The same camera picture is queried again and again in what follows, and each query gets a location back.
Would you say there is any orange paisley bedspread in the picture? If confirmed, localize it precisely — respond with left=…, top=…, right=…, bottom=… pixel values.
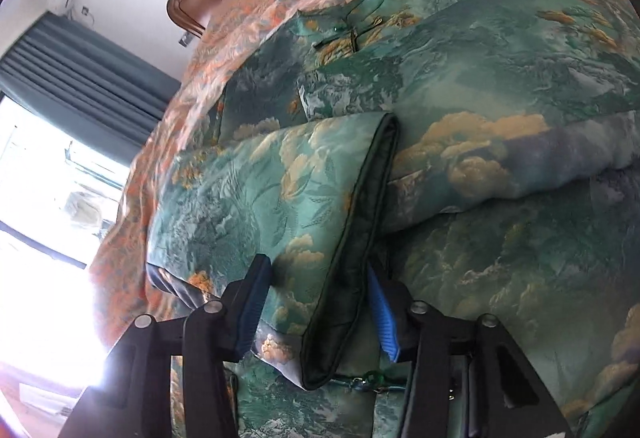
left=88, top=0, right=622, bottom=438

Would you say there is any green patterned padded jacket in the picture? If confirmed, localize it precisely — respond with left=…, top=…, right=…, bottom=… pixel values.
left=148, top=0, right=639, bottom=437

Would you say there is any blue-grey curtain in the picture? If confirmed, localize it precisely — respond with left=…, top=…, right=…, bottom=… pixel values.
left=1, top=12, right=180, bottom=164

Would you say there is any wall socket by headboard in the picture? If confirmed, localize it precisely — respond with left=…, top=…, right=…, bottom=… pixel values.
left=179, top=32, right=193, bottom=47

